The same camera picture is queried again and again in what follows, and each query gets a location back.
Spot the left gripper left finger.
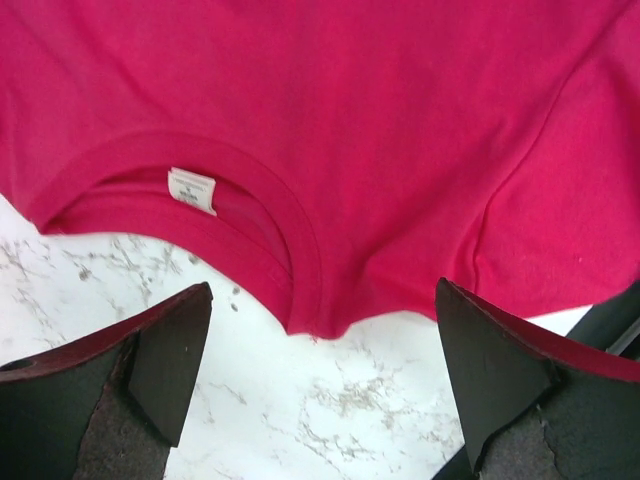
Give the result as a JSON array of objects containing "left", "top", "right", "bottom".
[{"left": 1, "top": 283, "right": 212, "bottom": 479}]

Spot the pink red t shirt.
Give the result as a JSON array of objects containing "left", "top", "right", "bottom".
[{"left": 1, "top": 1, "right": 639, "bottom": 339}]

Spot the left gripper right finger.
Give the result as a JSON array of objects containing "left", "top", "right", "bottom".
[{"left": 436, "top": 280, "right": 639, "bottom": 479}]

